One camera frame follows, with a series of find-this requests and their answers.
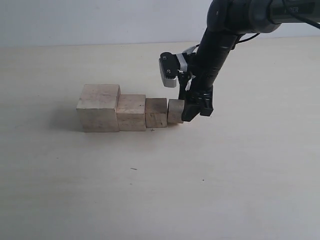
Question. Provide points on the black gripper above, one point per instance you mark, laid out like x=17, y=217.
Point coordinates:
x=198, y=72

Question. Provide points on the smallest wooden cube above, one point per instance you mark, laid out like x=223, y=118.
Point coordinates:
x=175, y=110

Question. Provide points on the third largest wooden cube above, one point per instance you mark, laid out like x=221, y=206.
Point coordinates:
x=156, y=112

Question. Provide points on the second largest wooden cube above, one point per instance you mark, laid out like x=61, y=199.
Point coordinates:
x=131, y=112

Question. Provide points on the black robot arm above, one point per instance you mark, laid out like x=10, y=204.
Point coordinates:
x=227, y=22

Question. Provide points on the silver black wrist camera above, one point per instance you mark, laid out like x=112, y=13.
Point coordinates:
x=171, y=67

